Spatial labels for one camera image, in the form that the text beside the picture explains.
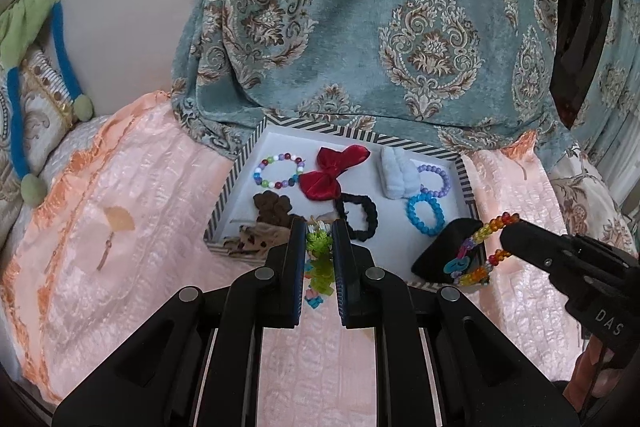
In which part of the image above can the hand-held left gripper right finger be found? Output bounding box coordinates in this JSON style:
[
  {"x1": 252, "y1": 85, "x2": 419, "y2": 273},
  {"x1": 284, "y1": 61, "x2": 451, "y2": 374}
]
[{"x1": 332, "y1": 219, "x2": 581, "y2": 427}]

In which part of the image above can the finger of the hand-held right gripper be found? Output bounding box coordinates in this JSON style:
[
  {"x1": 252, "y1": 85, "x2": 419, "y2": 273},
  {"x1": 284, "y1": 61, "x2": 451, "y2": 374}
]
[{"x1": 500, "y1": 222, "x2": 576, "y2": 276}]

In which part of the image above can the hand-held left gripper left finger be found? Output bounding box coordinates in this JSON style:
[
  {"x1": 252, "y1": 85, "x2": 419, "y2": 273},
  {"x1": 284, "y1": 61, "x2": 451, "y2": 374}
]
[{"x1": 52, "y1": 217, "x2": 307, "y2": 427}]

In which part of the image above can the green bead bracelet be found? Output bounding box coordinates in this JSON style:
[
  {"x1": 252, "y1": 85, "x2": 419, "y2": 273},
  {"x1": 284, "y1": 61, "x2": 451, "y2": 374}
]
[{"x1": 302, "y1": 216, "x2": 335, "y2": 310}]

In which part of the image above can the rainbow bead bracelet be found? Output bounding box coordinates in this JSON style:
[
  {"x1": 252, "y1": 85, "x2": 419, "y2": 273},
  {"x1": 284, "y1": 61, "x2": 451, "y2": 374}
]
[{"x1": 449, "y1": 212, "x2": 521, "y2": 288}]

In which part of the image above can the black scrunchie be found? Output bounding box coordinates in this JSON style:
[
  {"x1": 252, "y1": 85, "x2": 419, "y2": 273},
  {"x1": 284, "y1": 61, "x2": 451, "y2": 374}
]
[{"x1": 334, "y1": 194, "x2": 379, "y2": 242}]

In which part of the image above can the red satin bow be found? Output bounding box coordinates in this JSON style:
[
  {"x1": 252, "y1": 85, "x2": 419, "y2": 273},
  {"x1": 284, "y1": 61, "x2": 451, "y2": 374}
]
[{"x1": 298, "y1": 145, "x2": 372, "y2": 201}]

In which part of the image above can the blue bead bracelet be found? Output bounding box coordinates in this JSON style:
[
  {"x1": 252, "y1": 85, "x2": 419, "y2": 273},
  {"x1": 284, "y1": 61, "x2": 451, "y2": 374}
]
[{"x1": 406, "y1": 192, "x2": 445, "y2": 238}]

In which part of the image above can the multicolour bead bracelet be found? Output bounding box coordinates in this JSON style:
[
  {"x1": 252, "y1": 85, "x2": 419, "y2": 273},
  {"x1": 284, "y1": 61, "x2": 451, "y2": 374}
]
[{"x1": 252, "y1": 152, "x2": 306, "y2": 190}]

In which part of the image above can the purple bead bracelet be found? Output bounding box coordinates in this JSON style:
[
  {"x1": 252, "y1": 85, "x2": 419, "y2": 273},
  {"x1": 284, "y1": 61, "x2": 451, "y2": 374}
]
[{"x1": 416, "y1": 163, "x2": 451, "y2": 199}]

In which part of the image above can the grey-blue fluffy scrunchie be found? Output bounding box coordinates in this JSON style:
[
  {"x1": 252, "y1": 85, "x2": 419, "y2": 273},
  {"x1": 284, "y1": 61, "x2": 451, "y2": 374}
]
[{"x1": 379, "y1": 148, "x2": 421, "y2": 200}]

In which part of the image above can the chevron striped gift box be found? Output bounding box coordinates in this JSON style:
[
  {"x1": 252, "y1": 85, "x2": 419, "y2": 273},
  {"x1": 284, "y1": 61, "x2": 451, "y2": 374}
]
[{"x1": 204, "y1": 116, "x2": 482, "y2": 288}]

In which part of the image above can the person's right hand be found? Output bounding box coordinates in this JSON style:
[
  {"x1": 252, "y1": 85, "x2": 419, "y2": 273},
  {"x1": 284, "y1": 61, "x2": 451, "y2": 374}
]
[{"x1": 575, "y1": 337, "x2": 618, "y2": 408}]

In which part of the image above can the leopard print bow clip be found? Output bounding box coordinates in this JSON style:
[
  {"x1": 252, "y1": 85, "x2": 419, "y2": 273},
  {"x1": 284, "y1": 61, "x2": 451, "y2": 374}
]
[{"x1": 222, "y1": 217, "x2": 296, "y2": 258}]

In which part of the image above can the brown scrunchie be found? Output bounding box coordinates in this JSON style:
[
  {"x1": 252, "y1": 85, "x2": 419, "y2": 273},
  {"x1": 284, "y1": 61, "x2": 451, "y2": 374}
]
[{"x1": 252, "y1": 190, "x2": 296, "y2": 228}]

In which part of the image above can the cream floral fabric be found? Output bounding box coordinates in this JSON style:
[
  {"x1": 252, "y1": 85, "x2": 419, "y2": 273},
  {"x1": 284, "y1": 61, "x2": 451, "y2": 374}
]
[{"x1": 547, "y1": 147, "x2": 640, "y2": 258}]

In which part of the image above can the black cloth pouch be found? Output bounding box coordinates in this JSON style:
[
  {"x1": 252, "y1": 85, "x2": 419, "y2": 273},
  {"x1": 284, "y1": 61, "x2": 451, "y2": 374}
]
[{"x1": 411, "y1": 218, "x2": 486, "y2": 285}]

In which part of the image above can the peach quilted bedspread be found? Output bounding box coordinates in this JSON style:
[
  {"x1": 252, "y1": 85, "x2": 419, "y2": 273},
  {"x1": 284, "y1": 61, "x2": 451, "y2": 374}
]
[{"x1": 0, "y1": 89, "x2": 591, "y2": 427}]

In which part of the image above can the teal damask cloth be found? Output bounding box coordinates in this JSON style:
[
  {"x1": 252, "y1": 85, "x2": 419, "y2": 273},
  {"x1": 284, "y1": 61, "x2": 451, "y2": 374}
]
[{"x1": 172, "y1": 0, "x2": 576, "y2": 168}]

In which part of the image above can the plain beige pillow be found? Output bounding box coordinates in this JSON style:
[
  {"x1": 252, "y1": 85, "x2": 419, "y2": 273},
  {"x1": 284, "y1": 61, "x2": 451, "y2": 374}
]
[{"x1": 45, "y1": 0, "x2": 208, "y2": 115}]

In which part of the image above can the floral embroidered cushion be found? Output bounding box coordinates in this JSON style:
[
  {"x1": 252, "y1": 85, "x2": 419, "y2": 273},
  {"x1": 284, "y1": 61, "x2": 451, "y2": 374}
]
[{"x1": 0, "y1": 47, "x2": 83, "y2": 208}]

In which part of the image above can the green and blue plush toy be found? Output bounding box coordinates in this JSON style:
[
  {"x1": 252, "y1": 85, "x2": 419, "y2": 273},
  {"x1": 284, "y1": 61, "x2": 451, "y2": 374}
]
[{"x1": 0, "y1": 0, "x2": 96, "y2": 208}]

